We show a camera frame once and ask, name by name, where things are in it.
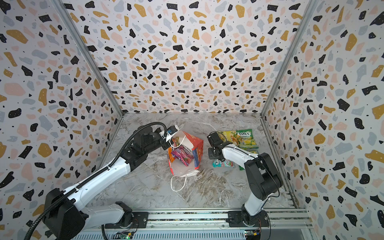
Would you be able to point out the left circuit board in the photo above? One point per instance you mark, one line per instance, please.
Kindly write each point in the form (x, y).
(125, 235)

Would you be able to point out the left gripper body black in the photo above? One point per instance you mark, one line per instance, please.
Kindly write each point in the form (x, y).
(157, 142)

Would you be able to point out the right corner aluminium post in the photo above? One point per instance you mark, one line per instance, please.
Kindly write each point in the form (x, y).
(291, 51)

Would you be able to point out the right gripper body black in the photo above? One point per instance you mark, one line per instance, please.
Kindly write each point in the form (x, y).
(214, 151)

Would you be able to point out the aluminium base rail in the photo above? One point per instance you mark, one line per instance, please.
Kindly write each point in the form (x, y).
(210, 224)

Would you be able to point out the orange fruits candy bag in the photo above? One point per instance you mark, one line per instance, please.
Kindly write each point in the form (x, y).
(177, 142)

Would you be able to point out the yellow snack bag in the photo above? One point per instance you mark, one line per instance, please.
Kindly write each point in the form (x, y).
(230, 136)

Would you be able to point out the corner aluminium post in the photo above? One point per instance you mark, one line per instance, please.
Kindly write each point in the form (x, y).
(291, 51)
(64, 15)

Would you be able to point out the left corner aluminium post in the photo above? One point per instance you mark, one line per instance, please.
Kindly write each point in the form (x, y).
(64, 15)

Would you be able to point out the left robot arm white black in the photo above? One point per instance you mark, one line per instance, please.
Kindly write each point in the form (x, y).
(67, 214)

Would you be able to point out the red paper bag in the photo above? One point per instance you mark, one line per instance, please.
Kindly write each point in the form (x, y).
(178, 169)

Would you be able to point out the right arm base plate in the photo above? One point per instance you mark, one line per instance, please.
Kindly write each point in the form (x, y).
(243, 219)

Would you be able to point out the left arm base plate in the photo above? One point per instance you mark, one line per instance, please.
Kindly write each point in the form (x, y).
(135, 220)

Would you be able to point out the teal mint candy bag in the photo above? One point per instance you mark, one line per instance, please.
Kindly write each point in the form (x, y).
(224, 163)

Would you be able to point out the pink berries candy bag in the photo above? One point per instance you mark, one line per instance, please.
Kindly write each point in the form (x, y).
(183, 154)

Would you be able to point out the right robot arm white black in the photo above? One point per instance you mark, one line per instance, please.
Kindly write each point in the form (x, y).
(263, 178)

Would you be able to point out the right circuit board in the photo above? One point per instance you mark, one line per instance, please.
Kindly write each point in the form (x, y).
(253, 235)

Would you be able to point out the green yellow candy bag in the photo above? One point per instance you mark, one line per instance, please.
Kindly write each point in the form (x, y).
(245, 139)

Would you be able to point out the circuit board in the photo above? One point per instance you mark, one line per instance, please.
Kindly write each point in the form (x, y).
(125, 235)
(253, 235)

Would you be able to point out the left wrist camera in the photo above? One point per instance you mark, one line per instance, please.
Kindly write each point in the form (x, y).
(170, 132)

